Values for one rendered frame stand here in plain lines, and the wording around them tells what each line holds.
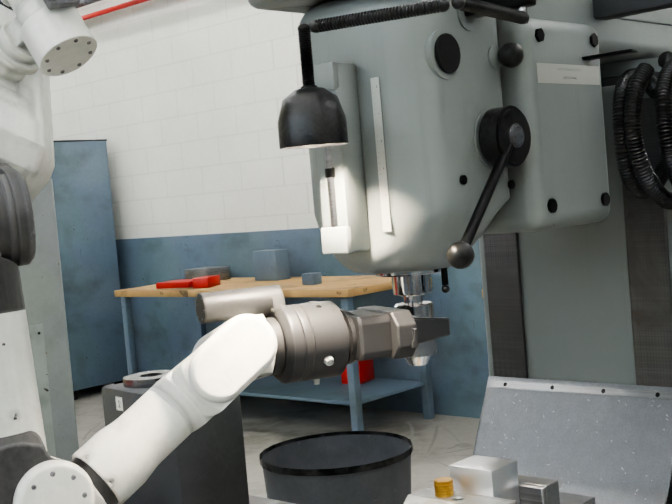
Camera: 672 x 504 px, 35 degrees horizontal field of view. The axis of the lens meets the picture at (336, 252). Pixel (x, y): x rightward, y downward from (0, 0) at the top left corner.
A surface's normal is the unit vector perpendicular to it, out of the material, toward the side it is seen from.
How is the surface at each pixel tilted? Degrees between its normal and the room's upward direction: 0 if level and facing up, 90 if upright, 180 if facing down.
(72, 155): 90
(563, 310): 90
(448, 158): 90
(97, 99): 90
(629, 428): 63
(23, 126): 58
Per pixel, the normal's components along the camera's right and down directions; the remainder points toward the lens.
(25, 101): 0.68, -0.57
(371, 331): 0.42, 0.01
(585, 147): 0.73, -0.03
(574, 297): -0.68, 0.10
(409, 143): -0.06, 0.06
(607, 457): -0.64, -0.38
